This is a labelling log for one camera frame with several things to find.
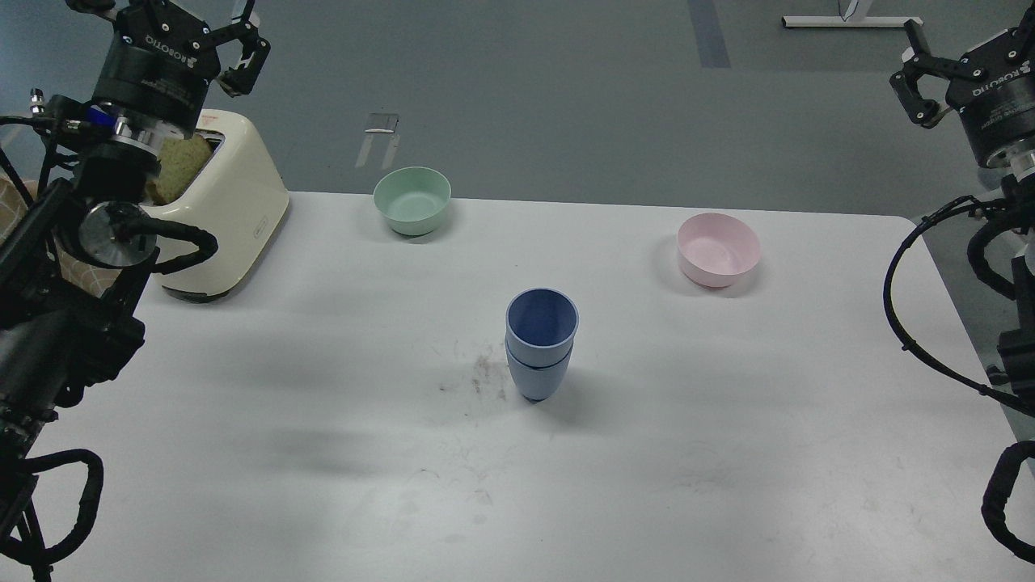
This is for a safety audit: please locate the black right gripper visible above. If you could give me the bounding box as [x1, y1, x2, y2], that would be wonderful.
[889, 16, 1034, 168]

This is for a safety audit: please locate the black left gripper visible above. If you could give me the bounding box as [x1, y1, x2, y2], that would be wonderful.
[66, 0, 272, 150]

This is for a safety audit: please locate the blue cup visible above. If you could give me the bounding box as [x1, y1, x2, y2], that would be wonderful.
[504, 288, 581, 369]
[506, 346, 572, 402]

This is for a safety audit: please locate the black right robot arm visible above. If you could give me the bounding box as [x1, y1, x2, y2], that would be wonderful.
[882, 7, 1034, 563]

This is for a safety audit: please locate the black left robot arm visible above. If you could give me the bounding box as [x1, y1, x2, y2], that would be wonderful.
[1, 1, 271, 581]

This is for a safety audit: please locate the white stand base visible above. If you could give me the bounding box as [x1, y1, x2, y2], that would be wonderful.
[780, 1, 924, 29]

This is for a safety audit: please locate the bread slice front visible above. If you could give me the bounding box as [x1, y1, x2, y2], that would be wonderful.
[145, 133, 213, 206]

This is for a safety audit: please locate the cream toaster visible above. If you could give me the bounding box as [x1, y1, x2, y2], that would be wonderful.
[144, 109, 289, 303]

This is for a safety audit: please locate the checkered brown cloth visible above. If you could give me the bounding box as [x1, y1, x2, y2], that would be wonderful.
[1, 172, 119, 297]

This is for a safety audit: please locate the pink bowl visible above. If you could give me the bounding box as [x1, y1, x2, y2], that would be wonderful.
[676, 213, 762, 289]

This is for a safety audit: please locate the green bowl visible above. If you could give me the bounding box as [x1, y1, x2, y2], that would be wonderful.
[373, 167, 452, 237]

